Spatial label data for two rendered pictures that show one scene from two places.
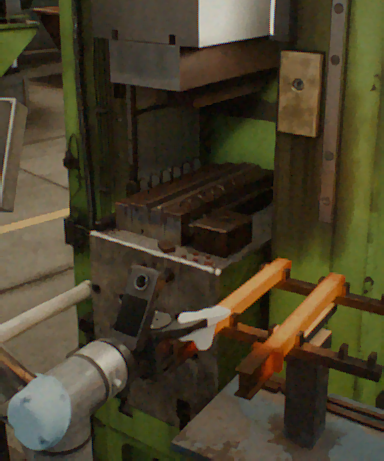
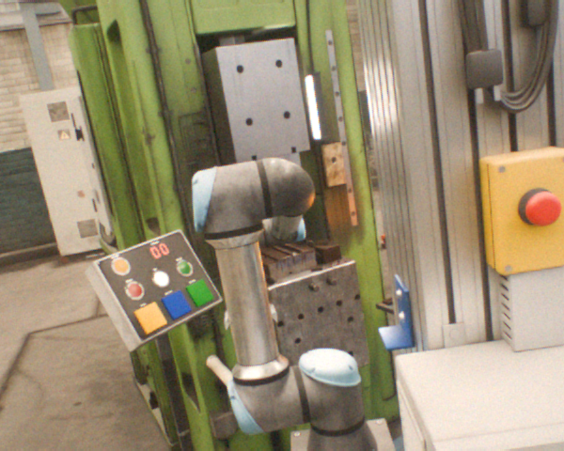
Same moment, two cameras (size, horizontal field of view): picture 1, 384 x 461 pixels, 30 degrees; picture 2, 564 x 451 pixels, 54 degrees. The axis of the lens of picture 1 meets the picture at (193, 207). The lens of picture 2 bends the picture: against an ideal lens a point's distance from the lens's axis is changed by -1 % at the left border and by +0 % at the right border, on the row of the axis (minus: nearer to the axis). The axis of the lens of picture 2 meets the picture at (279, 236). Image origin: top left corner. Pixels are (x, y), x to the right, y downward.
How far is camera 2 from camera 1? 196 cm
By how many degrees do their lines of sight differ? 58
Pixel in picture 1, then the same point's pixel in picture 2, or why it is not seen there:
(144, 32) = (274, 150)
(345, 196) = (360, 207)
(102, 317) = (287, 340)
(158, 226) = (301, 263)
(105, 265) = (285, 303)
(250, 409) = not seen: hidden behind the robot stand
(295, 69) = (331, 152)
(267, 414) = not seen: hidden behind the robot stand
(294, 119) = (336, 178)
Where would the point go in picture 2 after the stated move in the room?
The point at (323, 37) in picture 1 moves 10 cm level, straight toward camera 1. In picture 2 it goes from (336, 134) to (358, 132)
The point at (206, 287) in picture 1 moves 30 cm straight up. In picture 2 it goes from (352, 273) to (340, 198)
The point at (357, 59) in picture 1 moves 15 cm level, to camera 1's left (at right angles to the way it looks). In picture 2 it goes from (352, 140) to (338, 146)
